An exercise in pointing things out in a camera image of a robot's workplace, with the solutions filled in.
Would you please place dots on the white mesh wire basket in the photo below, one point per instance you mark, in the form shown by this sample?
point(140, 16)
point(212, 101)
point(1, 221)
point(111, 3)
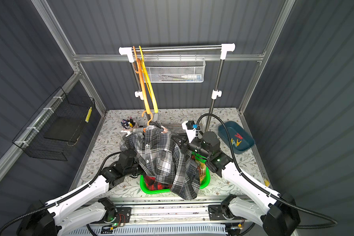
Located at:
point(180, 71)

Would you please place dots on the orange plastic hanger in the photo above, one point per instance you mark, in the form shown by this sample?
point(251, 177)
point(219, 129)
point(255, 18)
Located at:
point(140, 74)

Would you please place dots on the green perforated plastic tray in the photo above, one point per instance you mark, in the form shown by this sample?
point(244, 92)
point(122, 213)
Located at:
point(198, 159)

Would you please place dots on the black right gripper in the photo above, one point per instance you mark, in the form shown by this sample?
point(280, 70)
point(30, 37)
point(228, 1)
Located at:
point(181, 141)

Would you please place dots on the dark teal plastic bin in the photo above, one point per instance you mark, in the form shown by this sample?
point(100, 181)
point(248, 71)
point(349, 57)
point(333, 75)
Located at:
point(233, 128)

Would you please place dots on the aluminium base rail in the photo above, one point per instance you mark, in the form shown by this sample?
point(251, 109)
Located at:
point(165, 215)

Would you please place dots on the red clothespin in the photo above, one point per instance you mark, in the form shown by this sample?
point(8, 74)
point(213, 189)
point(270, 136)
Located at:
point(238, 136)

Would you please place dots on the red black plaid shirt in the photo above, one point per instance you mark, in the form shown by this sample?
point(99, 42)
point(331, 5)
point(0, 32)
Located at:
point(153, 185)

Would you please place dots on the black wire wall basket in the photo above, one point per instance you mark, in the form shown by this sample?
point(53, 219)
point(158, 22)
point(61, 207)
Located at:
point(54, 134)

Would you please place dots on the steel clothes rack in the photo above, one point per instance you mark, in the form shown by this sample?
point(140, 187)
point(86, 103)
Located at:
point(225, 48)

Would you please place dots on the floral table mat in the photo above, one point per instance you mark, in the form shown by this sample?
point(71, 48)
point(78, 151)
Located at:
point(107, 141)

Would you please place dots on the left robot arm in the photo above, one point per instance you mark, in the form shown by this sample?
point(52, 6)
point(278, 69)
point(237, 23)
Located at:
point(73, 191)

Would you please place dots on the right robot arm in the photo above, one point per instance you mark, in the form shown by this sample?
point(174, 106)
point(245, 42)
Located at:
point(276, 213)

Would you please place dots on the yellow plastic hanger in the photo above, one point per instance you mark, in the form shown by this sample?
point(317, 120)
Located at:
point(148, 82)

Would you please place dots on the pink pen cup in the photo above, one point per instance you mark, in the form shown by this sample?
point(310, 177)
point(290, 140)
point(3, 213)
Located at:
point(129, 123)

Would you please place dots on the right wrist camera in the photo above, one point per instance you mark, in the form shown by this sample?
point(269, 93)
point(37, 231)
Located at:
point(192, 130)

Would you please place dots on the brown orange hanger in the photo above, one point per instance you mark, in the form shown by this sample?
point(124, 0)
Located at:
point(148, 116)

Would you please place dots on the yellow plaid long-sleeve shirt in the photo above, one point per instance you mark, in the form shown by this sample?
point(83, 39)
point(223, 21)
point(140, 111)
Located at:
point(202, 172)

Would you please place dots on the grey plaid long-sleeve shirt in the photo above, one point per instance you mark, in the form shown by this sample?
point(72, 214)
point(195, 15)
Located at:
point(161, 158)

